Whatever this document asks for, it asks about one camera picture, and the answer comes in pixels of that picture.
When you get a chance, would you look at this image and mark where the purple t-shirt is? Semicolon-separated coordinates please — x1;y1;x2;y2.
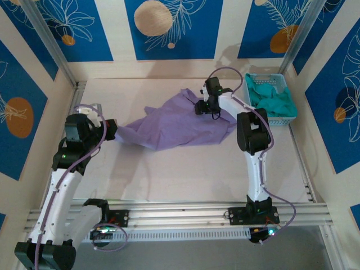
115;87;237;152

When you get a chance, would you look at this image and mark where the teal cloth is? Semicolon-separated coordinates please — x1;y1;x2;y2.
245;73;298;118

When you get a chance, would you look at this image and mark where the light blue plastic basket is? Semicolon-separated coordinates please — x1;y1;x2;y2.
244;73;298;127

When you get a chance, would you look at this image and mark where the grey metal panel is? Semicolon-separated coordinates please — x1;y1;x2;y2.
75;240;337;270

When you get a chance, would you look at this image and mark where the aluminium frame post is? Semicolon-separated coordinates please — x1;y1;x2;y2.
278;0;331;75
19;0;81;89

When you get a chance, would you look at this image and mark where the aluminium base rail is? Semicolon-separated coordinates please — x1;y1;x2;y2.
24;201;330;233

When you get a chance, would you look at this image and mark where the purple cable loop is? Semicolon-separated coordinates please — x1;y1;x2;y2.
92;223;128;252

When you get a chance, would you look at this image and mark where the slotted grey cable duct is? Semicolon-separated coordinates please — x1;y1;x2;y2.
81;229;253;243

